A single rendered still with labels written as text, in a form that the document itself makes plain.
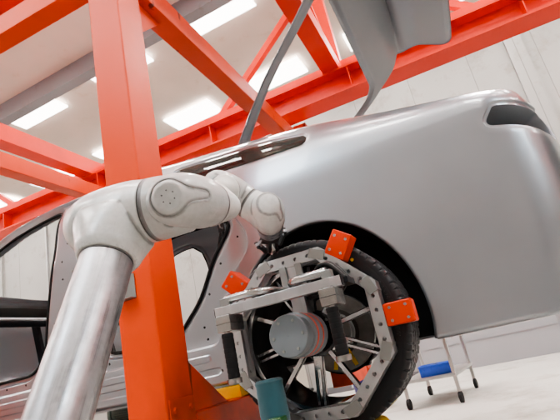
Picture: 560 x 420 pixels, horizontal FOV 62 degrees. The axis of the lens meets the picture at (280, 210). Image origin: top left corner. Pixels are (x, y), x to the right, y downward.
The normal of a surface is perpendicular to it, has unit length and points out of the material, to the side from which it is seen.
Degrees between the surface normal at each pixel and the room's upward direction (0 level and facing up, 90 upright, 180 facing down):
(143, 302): 90
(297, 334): 90
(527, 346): 90
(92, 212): 69
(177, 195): 99
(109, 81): 90
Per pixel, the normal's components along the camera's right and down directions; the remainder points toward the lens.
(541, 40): -0.42, -0.20
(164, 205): -0.08, -0.16
